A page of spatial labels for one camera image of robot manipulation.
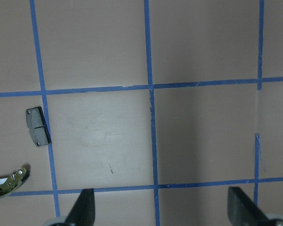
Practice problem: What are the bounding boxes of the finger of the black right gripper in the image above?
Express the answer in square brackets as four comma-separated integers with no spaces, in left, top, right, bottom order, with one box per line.
[227,186,270,226]

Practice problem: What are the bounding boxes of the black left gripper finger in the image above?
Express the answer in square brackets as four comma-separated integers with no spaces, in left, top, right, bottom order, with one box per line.
[65,188,95,226]

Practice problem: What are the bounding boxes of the olive green brake shoe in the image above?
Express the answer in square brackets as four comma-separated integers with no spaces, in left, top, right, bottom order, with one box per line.
[0,164,31,199]

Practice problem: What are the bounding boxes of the dark grey brake pad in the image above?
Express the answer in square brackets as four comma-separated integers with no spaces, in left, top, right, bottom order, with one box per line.
[25,106,51,147]

